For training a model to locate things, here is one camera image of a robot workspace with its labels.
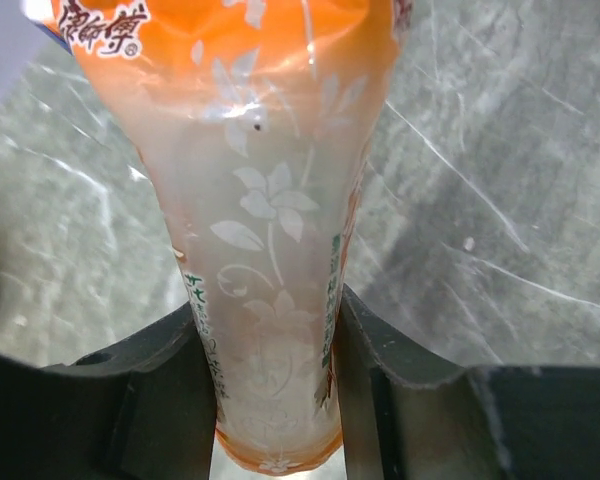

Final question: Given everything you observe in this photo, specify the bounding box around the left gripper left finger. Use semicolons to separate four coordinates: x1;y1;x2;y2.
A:
0;305;216;479

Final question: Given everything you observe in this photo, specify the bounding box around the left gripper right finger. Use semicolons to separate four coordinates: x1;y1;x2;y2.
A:
334;289;600;479

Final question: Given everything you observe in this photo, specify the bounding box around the orange drink bottle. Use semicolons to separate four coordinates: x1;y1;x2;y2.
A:
21;1;412;476

